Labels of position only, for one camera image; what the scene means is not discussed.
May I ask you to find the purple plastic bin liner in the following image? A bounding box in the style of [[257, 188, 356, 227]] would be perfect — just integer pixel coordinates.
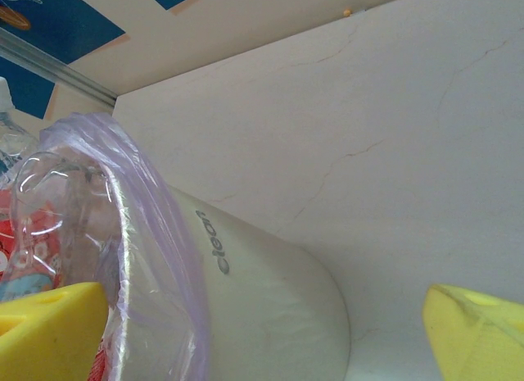
[[38, 112, 212, 381]]

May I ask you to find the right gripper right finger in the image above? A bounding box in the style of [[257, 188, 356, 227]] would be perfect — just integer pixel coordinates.
[[423, 283, 524, 381]]

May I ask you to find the white round waste bin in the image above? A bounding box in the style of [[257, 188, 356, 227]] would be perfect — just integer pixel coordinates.
[[102, 184, 352, 381]]

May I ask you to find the aluminium corner post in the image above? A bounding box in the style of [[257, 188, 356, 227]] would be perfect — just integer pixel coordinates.
[[0, 28, 120, 108]]

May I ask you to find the orange cap red label bottle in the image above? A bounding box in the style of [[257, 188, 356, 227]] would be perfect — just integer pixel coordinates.
[[0, 151, 124, 292]]

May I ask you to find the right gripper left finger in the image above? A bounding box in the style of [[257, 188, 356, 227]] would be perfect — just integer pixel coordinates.
[[0, 280, 110, 381]]

